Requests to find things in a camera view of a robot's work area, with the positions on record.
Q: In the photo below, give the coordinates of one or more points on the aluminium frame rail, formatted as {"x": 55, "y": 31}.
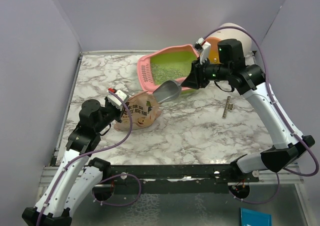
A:
{"x": 277, "y": 173}

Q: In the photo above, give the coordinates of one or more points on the pink green litter box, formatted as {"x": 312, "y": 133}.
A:
{"x": 172, "y": 54}

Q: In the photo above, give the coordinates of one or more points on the metal litter scoop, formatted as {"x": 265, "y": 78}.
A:
{"x": 168, "y": 91}

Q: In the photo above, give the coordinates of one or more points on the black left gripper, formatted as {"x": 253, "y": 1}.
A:
{"x": 120, "y": 113}

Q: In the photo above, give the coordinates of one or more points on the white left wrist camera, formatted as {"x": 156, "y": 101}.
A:
{"x": 116, "y": 97}

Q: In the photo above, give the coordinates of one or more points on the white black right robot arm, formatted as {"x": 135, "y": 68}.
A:
{"x": 288, "y": 142}

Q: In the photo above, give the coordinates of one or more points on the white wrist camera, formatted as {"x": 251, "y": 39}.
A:
{"x": 116, "y": 97}
{"x": 203, "y": 48}

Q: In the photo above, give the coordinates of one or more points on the blue card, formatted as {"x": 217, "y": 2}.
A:
{"x": 254, "y": 218}

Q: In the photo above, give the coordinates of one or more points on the black base crossbar plate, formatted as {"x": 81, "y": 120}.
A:
{"x": 205, "y": 186}

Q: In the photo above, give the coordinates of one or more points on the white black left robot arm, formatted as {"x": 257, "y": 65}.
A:
{"x": 77, "y": 173}

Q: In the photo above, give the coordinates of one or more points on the pink cat litter bag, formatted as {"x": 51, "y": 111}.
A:
{"x": 144, "y": 110}

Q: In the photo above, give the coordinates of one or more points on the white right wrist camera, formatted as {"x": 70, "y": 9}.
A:
{"x": 203, "y": 48}

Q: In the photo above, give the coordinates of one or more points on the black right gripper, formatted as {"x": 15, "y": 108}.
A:
{"x": 194, "y": 80}

